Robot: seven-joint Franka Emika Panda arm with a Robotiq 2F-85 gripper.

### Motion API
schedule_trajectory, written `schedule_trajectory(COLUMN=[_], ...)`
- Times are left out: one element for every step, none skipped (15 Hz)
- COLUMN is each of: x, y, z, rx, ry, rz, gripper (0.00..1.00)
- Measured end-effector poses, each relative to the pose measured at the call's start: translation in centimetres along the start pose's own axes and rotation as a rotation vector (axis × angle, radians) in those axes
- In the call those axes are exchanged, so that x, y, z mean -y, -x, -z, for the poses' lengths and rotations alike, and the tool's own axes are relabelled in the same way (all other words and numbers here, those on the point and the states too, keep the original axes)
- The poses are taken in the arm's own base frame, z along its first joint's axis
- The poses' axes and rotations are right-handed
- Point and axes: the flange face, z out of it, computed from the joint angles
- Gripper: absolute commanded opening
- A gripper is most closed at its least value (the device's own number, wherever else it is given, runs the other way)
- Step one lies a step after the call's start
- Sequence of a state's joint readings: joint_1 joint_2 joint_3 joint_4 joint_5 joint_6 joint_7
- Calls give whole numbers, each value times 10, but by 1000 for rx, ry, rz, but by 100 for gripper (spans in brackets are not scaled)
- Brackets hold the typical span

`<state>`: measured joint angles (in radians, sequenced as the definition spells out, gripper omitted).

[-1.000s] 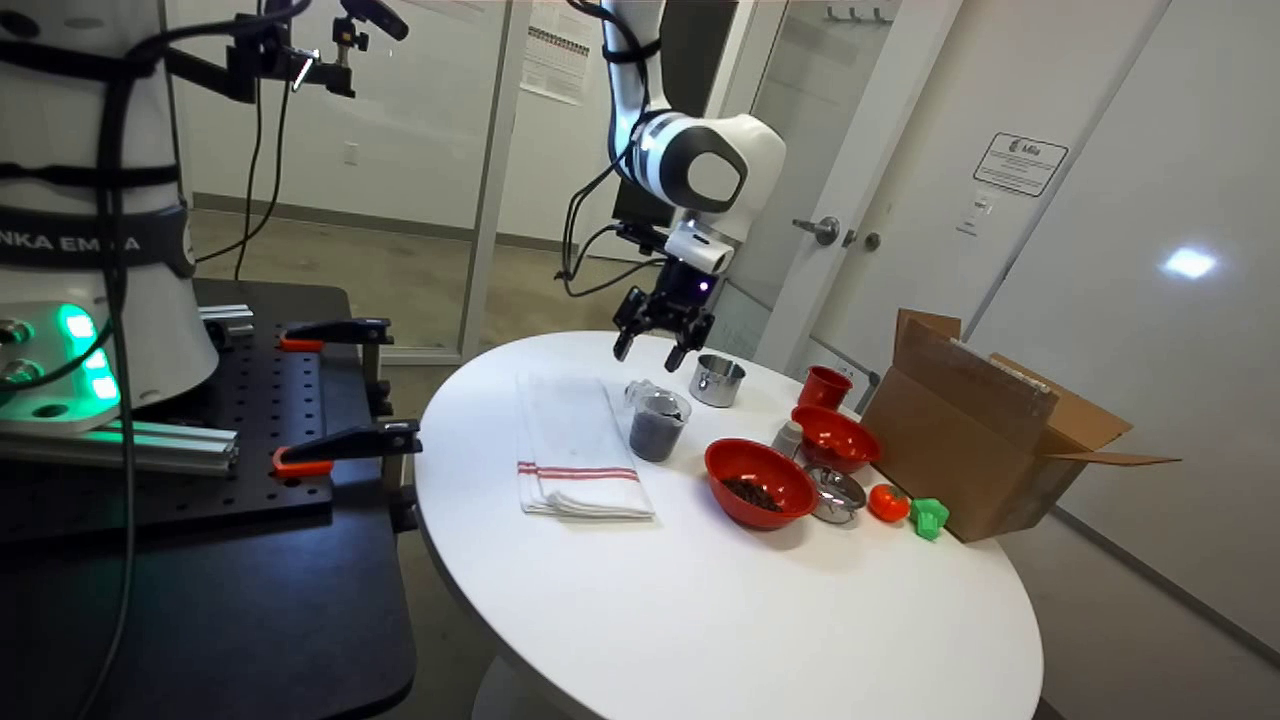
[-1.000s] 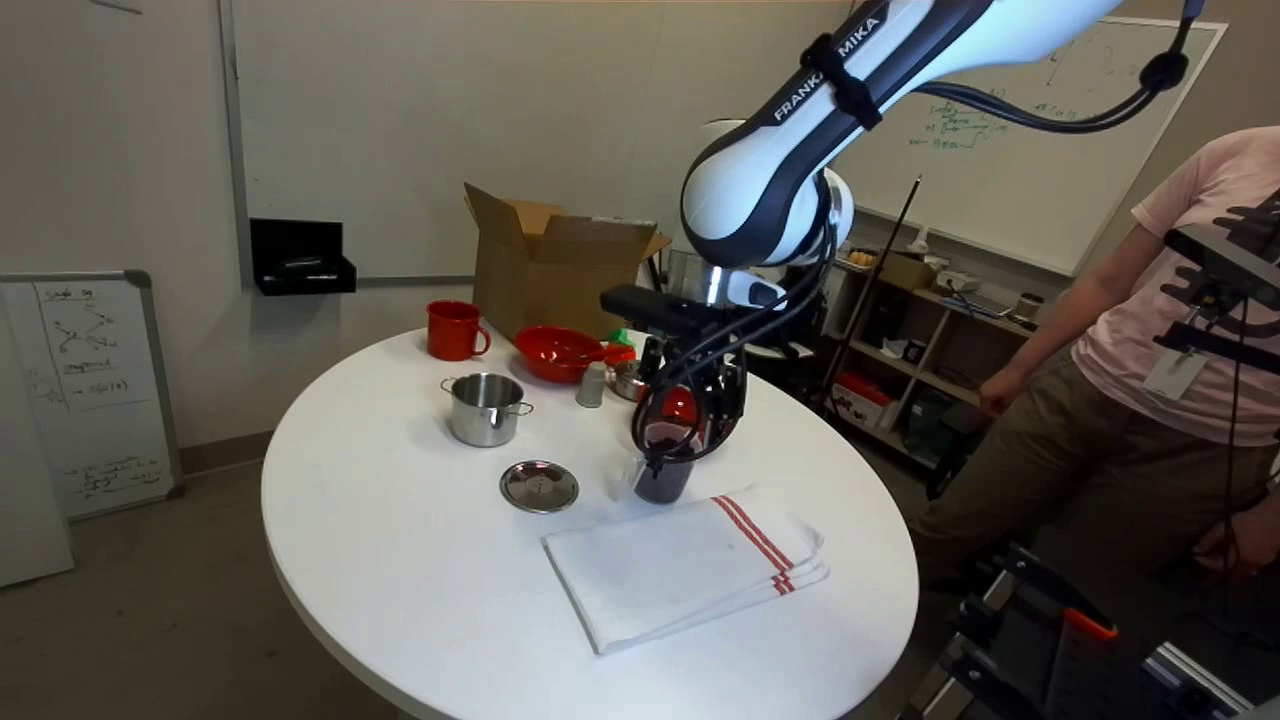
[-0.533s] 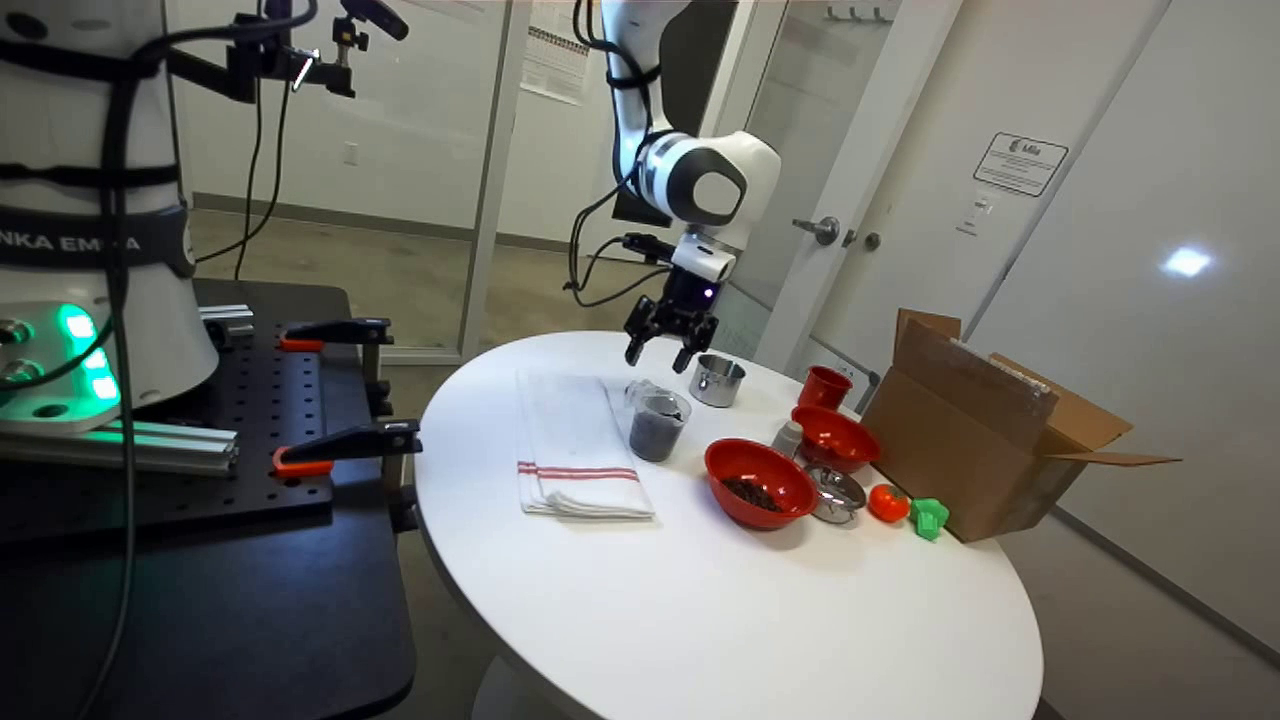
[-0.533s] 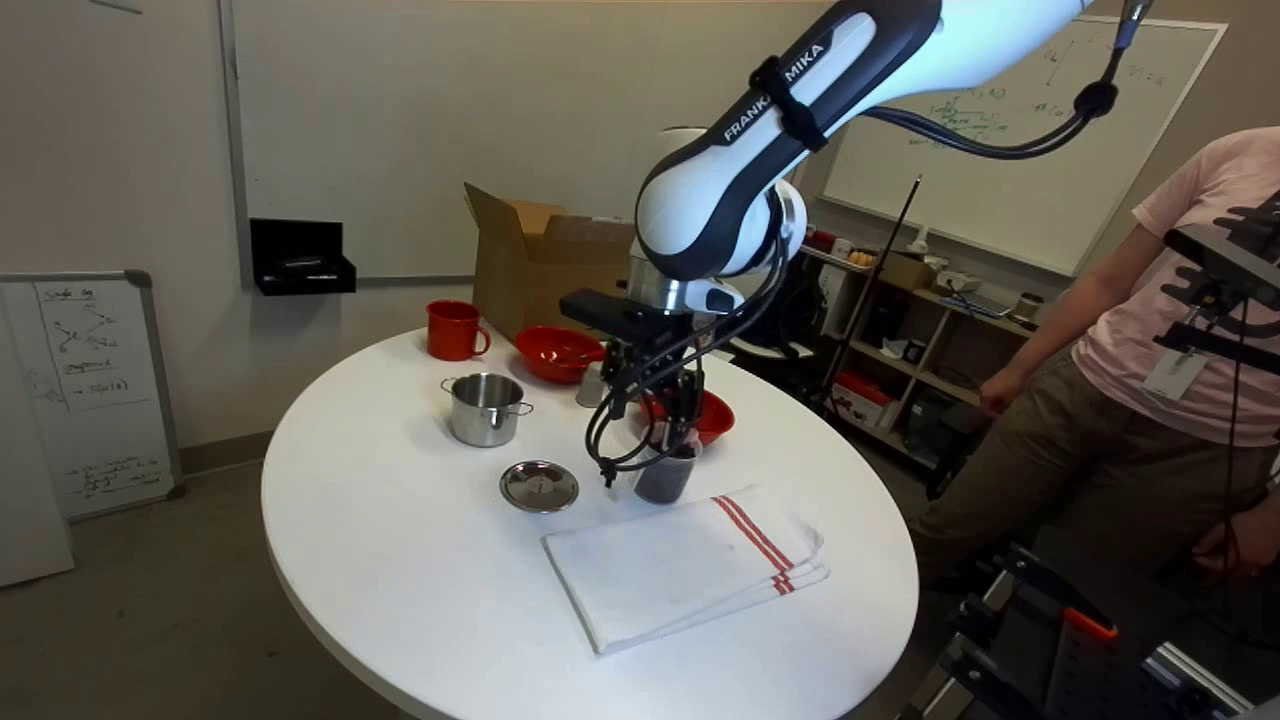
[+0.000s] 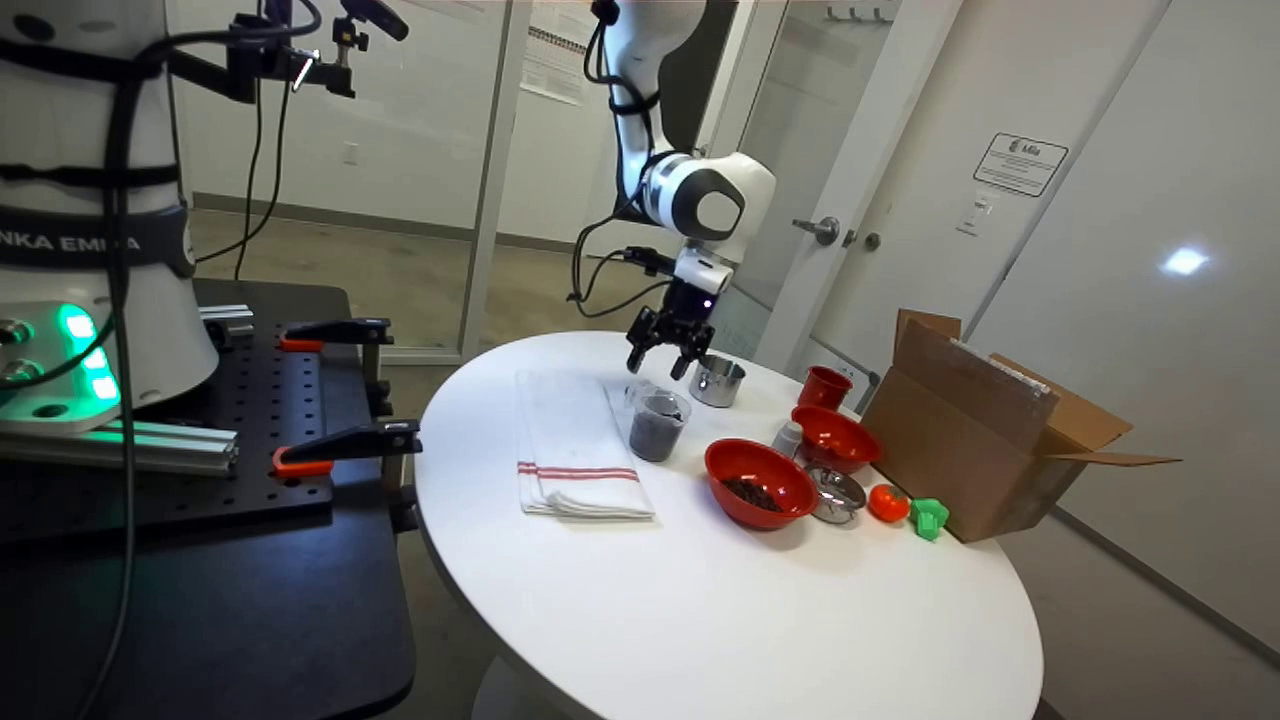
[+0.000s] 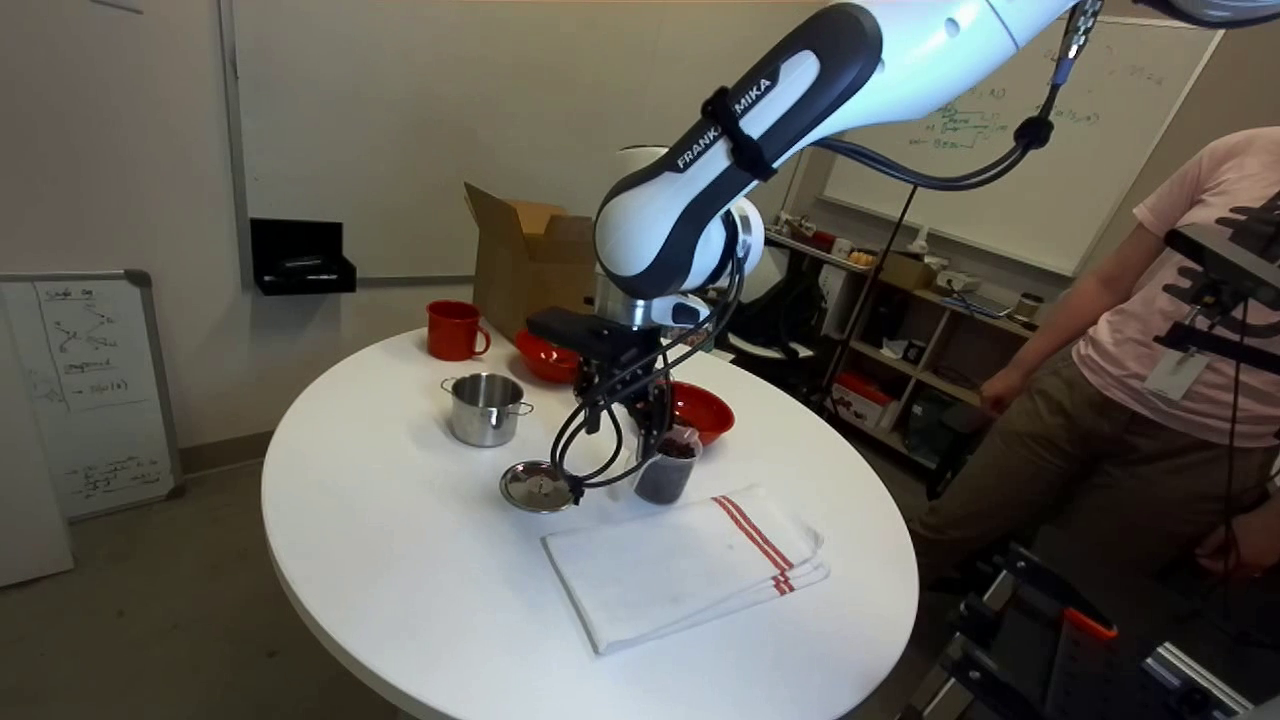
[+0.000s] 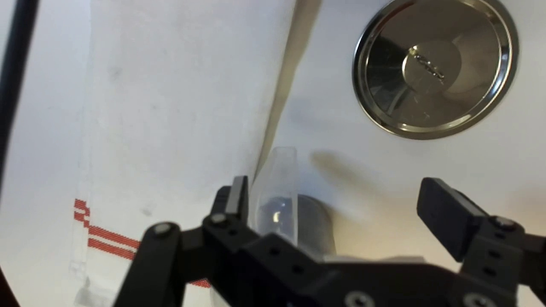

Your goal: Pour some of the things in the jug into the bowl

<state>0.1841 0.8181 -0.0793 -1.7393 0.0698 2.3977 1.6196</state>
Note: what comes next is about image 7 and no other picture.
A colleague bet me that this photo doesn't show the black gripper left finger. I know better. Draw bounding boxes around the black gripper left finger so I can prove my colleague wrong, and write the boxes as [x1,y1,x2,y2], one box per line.
[113,174,344,307]

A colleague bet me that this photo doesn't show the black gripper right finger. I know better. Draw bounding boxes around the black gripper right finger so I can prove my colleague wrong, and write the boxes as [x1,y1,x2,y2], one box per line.
[417,175,546,307]

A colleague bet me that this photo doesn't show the white towel red stripes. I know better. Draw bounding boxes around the white towel red stripes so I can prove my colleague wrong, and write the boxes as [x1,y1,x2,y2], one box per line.
[0,0,325,307]

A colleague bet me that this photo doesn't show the flat steel dish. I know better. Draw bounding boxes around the flat steel dish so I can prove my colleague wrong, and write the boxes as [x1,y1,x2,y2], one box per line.
[352,0,521,141]

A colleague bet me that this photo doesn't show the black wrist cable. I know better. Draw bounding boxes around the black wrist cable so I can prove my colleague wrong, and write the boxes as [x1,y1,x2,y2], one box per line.
[0,0,43,193]

